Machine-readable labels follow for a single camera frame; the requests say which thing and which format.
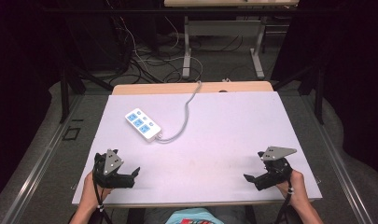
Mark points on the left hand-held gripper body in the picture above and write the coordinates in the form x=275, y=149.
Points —
x=113, y=174

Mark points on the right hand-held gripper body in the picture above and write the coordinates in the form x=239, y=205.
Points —
x=275, y=174

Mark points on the person's light blue shirt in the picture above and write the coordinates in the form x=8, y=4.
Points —
x=194, y=217

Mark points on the person's left hand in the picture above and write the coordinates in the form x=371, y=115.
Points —
x=90, y=193

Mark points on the person's grey pants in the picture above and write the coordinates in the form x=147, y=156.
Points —
x=155, y=216

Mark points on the white power strip blue sockets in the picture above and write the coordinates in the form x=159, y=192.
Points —
x=143, y=124

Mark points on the white board table cover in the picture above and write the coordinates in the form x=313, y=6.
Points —
x=214, y=149

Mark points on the person's right hand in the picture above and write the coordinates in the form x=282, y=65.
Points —
x=294, y=188

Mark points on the black metal stand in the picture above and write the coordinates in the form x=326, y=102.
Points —
x=319, y=93
x=68, y=90

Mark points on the desk with grey metal legs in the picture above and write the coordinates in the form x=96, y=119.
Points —
x=224, y=28

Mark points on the metal floor rail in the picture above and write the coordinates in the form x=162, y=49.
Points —
x=336, y=161
x=37, y=161

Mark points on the black floor socket frame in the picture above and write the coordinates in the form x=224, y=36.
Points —
x=71, y=133

